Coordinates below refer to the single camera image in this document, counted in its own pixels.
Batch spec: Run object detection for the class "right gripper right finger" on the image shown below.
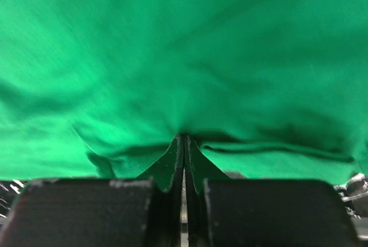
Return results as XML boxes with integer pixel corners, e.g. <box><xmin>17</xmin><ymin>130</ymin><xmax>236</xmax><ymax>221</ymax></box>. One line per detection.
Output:
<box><xmin>183</xmin><ymin>135</ymin><xmax>359</xmax><ymax>246</ymax></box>

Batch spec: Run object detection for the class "green t shirt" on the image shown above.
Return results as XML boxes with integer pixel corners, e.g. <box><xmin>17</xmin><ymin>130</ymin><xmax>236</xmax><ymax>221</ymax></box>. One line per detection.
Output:
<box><xmin>1</xmin><ymin>0</ymin><xmax>367</xmax><ymax>184</ymax></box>

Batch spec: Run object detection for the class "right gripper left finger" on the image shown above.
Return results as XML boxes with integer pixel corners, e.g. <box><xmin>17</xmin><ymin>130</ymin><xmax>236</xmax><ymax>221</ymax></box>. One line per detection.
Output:
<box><xmin>1</xmin><ymin>135</ymin><xmax>184</xmax><ymax>246</ymax></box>

